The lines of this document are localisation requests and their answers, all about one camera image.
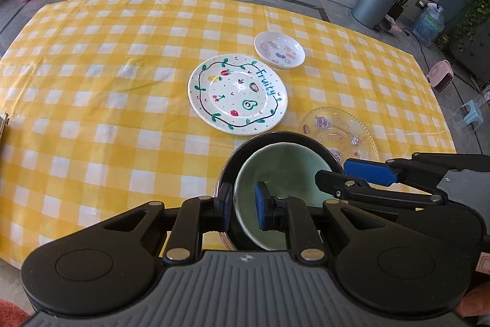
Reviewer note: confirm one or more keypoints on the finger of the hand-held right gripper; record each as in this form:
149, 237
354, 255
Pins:
333, 179
369, 172

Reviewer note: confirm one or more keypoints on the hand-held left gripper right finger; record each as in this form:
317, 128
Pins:
262, 206

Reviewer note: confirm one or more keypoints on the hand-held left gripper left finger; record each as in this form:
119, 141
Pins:
226, 204

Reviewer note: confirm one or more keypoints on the orange steel bowl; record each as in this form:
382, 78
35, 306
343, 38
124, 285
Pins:
235, 166

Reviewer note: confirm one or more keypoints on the orange cloth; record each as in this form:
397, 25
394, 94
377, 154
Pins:
474, 300

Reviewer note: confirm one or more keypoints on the green ceramic bowl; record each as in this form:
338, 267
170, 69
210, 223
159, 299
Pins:
283, 166

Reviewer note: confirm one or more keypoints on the trailing pothos plant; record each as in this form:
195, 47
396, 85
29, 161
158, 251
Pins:
478, 5

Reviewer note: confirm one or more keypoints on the grey dresser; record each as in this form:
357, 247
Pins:
471, 59

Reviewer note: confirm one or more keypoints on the blue plastic stool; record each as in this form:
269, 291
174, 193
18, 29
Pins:
471, 108

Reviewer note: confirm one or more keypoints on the patterned pink bag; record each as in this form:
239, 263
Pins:
391, 24

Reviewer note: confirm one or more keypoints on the blue water jug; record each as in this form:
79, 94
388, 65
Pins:
428, 24

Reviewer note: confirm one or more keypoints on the small white plate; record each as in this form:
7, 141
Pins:
279, 49

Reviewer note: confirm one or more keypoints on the white fruit pattern plate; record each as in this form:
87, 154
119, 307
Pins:
237, 97

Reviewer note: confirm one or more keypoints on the clear glass plate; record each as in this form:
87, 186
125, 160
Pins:
337, 131

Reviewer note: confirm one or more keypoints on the grey table clip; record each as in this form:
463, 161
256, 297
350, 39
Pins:
4, 124

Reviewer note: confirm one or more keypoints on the grey-blue trash can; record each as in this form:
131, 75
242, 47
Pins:
371, 1

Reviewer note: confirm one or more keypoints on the pink space heater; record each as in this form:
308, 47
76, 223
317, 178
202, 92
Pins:
440, 76

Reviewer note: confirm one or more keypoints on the yellow checked tablecloth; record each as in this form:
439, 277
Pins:
95, 101

